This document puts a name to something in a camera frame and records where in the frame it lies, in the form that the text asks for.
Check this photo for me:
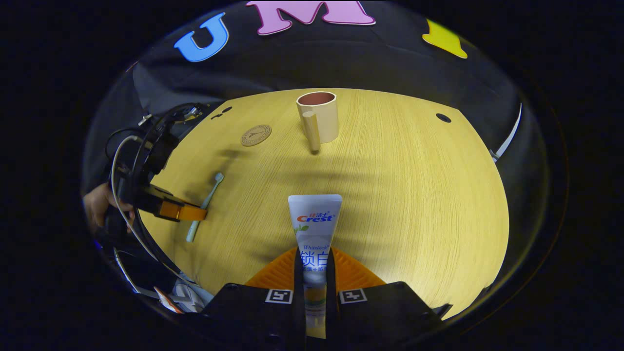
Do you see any round brown coaster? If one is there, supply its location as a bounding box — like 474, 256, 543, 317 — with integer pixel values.
240, 124, 272, 147

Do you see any white toothpaste tube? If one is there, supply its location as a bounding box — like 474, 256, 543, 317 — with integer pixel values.
288, 194, 343, 339

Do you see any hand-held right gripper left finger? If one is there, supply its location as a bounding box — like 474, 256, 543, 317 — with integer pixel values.
201, 246, 307, 351

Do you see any pale green toothbrush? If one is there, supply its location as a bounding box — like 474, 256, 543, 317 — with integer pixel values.
186, 172, 225, 243

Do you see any white cable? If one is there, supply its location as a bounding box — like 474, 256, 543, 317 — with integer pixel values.
111, 135, 195, 288

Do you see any wooden desktop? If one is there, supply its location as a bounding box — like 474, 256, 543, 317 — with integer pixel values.
139, 88, 510, 322

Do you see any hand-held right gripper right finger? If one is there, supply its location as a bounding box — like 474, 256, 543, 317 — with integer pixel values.
326, 246, 451, 351

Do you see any black backdrop cloth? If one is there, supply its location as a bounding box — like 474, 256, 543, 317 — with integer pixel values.
83, 0, 546, 312

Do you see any beige cup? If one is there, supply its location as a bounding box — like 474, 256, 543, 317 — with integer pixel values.
296, 91, 339, 153

